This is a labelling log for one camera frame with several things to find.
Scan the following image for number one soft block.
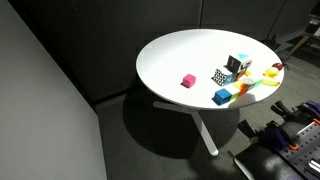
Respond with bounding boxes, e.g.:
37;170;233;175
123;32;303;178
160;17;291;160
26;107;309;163
226;53;253;74

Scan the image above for black white patterned soft block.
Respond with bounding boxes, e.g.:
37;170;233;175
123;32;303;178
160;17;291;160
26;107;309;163
211;68;234;87

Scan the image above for orange number nine soft block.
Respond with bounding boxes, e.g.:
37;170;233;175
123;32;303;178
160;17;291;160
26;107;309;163
233;69;252;83

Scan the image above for pink cube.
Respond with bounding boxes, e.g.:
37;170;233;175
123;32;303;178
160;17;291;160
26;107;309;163
181;73;197;89

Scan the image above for white table base legs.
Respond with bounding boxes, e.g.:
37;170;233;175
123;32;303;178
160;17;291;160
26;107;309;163
152;100;220;157

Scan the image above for blue cube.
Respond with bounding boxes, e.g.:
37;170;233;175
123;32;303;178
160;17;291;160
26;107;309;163
213;88;233;106

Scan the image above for yellow-green cube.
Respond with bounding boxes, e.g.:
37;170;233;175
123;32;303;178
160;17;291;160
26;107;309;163
226;83;243;99

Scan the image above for orange cube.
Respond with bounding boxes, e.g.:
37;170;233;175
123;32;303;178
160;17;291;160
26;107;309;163
237;82;251;96

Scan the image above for grey cube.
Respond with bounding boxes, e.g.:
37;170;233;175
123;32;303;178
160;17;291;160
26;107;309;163
241;77;258;87

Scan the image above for black spring clamp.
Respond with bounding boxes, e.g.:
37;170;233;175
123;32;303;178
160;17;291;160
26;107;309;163
270;100;298;118
237;119;264;141

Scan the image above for green cube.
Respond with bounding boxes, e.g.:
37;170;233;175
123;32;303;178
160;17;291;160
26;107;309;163
251;78;265;88

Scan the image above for yellow toy banana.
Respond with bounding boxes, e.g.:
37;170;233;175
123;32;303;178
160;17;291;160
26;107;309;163
260;78;281;87

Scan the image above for yellow toy fruit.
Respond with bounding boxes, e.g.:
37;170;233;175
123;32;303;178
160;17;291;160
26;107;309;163
264;66;280;78

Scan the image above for dark red toy plum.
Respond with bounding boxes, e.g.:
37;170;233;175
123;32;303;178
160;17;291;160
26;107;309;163
271;62;285;71

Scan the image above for purple clamp with orange tip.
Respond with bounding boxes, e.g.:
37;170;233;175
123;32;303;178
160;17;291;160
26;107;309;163
259;121;300;151

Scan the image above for wooden furniture leg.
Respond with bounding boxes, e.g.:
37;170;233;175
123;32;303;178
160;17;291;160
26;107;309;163
289;34;313;56

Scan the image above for purple spring clamp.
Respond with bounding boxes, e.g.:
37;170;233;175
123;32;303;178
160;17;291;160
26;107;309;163
298;100;320;116

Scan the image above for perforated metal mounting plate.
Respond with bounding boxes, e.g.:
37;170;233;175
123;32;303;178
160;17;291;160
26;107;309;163
276;121;320;180

